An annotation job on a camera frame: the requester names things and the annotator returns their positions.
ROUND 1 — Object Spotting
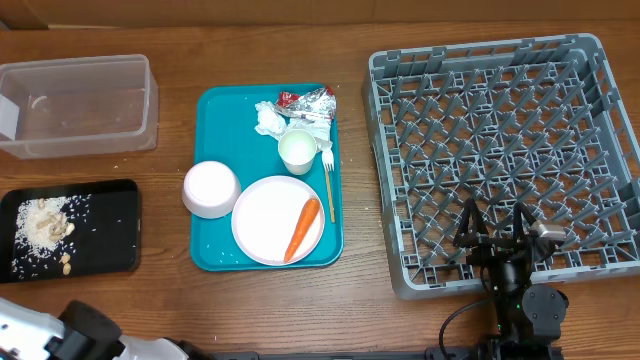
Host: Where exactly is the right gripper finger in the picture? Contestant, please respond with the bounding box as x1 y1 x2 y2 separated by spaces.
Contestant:
513 202 537 246
453 198 489 248

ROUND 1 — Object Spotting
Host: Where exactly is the white bowl with rice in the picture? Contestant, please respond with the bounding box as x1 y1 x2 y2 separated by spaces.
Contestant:
182 161 241 219

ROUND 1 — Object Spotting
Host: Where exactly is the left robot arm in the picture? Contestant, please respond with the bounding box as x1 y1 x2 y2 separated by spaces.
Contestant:
1 299 212 360

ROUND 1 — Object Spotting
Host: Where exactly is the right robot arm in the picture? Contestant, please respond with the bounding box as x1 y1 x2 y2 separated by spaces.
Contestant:
439 198 569 360

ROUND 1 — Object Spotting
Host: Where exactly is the grey plastic dishwasher rack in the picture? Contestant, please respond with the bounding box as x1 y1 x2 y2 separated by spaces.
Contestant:
363 33 639 300

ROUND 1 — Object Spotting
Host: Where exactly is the black rectangular waste tray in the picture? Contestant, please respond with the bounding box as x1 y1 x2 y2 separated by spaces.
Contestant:
1 179 142 283

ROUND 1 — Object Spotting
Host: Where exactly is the wooden chopstick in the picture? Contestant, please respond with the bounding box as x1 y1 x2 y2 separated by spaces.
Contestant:
325 169 336 223

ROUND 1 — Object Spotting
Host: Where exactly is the white plastic fork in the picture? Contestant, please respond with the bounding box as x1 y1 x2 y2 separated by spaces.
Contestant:
321 148 335 172

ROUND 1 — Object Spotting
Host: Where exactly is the orange carrot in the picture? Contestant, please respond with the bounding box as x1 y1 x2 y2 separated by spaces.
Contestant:
284 197 321 263

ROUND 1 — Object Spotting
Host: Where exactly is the white paper cup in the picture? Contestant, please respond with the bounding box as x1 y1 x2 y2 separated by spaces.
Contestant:
278 129 317 175

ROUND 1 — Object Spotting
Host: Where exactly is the crumpled silver foil wrapper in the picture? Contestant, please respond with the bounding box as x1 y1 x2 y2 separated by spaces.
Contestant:
275 87 337 123

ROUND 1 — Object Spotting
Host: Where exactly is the teal plastic serving tray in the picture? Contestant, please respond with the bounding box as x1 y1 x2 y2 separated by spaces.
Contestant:
190 83 344 272

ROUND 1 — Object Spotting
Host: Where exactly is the white round plate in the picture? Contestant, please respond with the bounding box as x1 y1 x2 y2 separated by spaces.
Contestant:
231 175 325 267

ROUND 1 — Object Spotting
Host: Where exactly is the crumpled white napkin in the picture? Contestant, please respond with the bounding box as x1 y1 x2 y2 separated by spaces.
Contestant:
255 101 333 151

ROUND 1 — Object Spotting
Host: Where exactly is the clear plastic storage bin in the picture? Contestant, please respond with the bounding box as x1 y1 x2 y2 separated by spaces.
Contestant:
1 54 159 159

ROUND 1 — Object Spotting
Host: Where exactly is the pile of rice and peanuts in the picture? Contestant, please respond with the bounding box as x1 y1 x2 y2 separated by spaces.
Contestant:
10 193 124 281

